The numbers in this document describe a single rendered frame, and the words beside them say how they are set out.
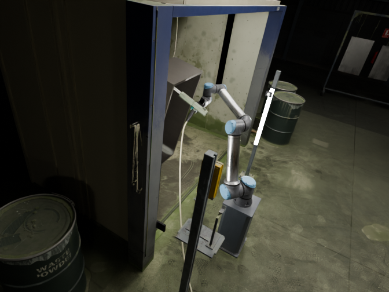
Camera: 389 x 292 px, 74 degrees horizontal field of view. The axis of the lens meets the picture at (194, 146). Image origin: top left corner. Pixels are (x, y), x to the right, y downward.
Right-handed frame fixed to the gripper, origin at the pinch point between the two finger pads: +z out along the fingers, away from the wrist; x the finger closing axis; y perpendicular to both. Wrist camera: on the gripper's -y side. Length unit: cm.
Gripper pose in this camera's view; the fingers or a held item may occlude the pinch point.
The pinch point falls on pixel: (194, 108)
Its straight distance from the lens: 241.9
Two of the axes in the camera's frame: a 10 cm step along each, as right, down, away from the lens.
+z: -4.2, 4.3, -8.0
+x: -7.7, -6.3, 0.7
